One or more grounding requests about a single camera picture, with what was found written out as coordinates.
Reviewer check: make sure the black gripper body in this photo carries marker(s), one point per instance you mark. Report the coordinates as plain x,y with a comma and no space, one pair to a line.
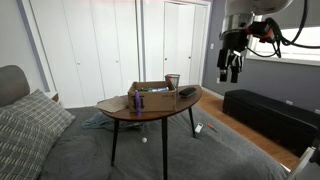
235,40

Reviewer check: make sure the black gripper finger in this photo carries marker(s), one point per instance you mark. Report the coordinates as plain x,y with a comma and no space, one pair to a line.
236,66
222,63

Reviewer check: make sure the cardboard box with arrow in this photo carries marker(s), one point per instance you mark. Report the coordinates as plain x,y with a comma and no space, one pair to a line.
156,99

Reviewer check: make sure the blue green items in box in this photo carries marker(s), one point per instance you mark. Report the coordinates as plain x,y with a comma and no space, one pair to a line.
156,89

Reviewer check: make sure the black glasses case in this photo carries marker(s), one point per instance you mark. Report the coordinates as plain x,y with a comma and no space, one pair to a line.
187,92

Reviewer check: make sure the oval wooden side table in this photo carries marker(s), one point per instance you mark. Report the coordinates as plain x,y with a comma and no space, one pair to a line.
186,104

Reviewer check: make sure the black bench ottoman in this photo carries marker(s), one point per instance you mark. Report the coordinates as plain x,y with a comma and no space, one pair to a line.
270,116

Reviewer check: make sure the white remote control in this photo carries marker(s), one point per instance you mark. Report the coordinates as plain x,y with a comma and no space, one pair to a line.
199,128

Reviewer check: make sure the purple bottle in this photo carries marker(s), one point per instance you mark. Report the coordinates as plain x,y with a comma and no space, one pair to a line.
138,105

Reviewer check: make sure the grey rug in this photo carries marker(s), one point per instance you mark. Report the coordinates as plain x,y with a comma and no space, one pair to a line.
206,156

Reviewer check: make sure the small white ball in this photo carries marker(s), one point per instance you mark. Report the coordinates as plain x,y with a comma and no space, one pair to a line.
144,140

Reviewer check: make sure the brown paper sheet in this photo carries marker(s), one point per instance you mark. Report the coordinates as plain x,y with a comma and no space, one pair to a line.
111,104

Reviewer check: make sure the blue grey crumpled cloth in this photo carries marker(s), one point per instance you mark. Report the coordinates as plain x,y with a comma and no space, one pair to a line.
95,120

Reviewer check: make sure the grey plaid pillow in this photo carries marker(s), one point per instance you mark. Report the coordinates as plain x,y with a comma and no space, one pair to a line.
40,111

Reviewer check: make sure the grey upholstered headboard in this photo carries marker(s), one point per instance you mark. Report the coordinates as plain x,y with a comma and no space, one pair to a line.
11,83

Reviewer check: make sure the grey dashed pattern pillow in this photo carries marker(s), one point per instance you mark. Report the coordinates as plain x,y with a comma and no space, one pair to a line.
20,150

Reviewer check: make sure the white wall outlet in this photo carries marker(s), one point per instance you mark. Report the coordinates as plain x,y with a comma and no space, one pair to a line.
289,102
218,80

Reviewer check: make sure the white light switch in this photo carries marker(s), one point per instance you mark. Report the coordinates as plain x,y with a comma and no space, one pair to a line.
212,46

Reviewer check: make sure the wrist camera with red mount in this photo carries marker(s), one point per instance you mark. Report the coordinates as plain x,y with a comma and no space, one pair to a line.
263,29

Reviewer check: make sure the window with white frame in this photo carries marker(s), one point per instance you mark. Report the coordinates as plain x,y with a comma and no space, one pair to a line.
300,53

